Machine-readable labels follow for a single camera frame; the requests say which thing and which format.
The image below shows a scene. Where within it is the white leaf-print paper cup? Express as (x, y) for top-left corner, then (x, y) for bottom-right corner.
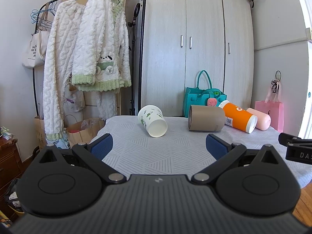
(138, 105), (168, 138)

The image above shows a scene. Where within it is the pink cup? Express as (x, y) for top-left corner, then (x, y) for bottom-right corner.
(246, 108), (271, 131)

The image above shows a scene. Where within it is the orange paper cup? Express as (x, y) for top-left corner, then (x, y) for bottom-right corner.
(219, 100), (258, 134)

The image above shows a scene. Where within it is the brown paper cup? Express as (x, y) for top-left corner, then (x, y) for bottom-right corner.
(188, 105), (226, 132)

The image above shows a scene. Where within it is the pink paper gift bag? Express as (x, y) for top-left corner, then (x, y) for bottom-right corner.
(255, 79), (284, 133)

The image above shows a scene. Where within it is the brown paper shopping bag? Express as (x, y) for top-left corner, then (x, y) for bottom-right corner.
(66, 118), (105, 146)

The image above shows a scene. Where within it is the dark wooden side cabinet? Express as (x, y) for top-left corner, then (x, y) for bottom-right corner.
(0, 136), (24, 200)

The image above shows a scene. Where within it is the white patterned tablecloth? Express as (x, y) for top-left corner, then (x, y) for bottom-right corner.
(91, 116), (311, 188)

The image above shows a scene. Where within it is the teal felt handbag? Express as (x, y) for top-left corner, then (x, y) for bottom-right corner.
(183, 70), (227, 118)

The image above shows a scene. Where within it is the white fleece pajama top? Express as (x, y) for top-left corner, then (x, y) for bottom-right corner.
(71, 0), (131, 91)

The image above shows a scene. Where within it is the white canvas tote bag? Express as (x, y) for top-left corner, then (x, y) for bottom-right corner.
(22, 3), (52, 69)

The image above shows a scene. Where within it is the white fleece robe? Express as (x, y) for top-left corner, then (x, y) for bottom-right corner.
(42, 0), (118, 142)

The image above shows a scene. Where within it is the grey wooden wardrobe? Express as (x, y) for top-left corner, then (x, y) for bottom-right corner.
(139, 0), (254, 116)

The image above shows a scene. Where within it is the black clothes rack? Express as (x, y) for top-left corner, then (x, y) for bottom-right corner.
(32, 0), (146, 116)

